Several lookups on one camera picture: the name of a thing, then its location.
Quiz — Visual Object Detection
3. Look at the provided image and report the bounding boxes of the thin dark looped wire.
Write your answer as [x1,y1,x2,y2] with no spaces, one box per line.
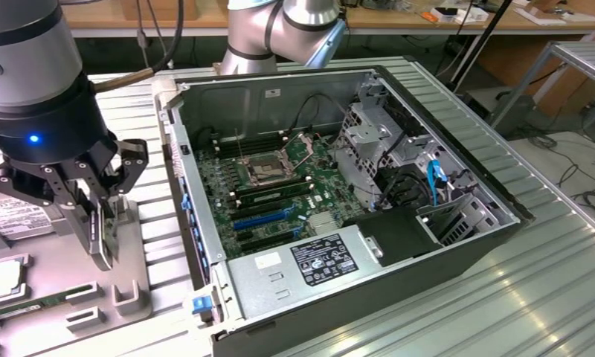
[294,94,351,131]

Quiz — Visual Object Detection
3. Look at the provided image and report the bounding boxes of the CPU socket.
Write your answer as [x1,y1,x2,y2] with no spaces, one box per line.
[242,150,299,187]

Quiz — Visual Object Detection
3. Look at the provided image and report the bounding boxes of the thin grey cable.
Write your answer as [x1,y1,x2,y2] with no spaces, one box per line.
[136,0,155,49]

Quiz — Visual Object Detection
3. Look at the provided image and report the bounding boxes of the long black expansion slot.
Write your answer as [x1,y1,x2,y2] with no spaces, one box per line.
[240,239,303,257]
[227,204,290,222]
[238,231,299,247]

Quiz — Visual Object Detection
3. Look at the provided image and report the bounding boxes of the low-profile graphics card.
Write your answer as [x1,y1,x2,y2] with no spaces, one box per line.
[79,196,120,272]

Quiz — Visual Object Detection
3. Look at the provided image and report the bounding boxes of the white paper stack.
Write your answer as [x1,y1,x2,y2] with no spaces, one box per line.
[513,5,570,27]

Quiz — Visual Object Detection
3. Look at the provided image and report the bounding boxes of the white cardboard box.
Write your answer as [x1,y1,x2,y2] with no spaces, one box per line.
[449,9,491,25]

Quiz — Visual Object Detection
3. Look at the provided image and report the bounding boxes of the black slanted pole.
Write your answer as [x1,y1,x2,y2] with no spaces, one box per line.
[449,0,515,92]

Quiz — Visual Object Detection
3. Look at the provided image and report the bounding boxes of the grey parts rack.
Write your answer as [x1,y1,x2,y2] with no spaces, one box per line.
[0,185,155,357]

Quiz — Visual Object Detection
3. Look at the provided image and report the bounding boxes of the black power wire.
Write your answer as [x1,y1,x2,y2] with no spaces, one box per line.
[377,167,431,211]

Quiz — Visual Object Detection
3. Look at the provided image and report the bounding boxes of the blue SATA wire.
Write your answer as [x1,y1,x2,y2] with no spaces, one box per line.
[426,159,450,208]

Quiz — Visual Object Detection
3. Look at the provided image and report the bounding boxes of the silver metal drive cage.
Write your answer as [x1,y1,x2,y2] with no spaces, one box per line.
[335,100,473,209]

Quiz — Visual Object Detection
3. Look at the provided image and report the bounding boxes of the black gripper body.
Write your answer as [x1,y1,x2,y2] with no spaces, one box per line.
[0,80,120,168]

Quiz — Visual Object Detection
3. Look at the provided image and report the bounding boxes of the thick black camera cable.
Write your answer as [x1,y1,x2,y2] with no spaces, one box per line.
[91,0,186,93]

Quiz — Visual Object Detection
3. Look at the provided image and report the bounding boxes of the metal socket cover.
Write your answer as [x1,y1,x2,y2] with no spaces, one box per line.
[276,132,319,176]

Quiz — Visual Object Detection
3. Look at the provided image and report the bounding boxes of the silver power supply unit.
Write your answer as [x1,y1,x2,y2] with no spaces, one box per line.
[226,225,386,323]

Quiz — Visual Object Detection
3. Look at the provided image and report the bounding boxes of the wooden desk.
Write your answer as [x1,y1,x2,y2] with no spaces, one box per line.
[0,0,595,42]

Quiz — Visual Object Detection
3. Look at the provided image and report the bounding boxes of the thin locking lever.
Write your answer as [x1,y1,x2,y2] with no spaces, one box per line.
[232,128,247,164]

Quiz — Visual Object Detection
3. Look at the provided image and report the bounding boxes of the green motherboard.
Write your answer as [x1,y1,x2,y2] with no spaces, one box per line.
[192,133,373,261]

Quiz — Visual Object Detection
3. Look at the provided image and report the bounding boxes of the grey perforated disk bay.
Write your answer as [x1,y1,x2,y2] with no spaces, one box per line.
[414,195,502,248]

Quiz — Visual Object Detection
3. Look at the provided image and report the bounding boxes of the silver chipset heatsink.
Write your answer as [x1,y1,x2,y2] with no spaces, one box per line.
[307,213,338,231]

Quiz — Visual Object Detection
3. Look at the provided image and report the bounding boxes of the open black PC case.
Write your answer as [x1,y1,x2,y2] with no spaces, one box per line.
[160,65,535,357]

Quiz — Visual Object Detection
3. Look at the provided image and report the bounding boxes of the blue case latch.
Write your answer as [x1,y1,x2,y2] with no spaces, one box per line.
[191,296,214,317]

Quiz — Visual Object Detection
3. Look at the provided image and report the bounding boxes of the dark box under frame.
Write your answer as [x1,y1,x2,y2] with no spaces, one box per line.
[463,87,537,129]

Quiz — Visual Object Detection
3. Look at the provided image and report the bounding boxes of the green RAM stick with label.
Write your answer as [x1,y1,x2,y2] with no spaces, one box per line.
[0,285,91,321]

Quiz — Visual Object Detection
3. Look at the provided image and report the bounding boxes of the metal frame table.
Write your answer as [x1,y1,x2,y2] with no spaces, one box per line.
[489,39,595,131]

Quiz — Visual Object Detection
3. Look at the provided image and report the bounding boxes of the silver hard disk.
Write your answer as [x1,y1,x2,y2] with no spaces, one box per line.
[0,199,60,241]

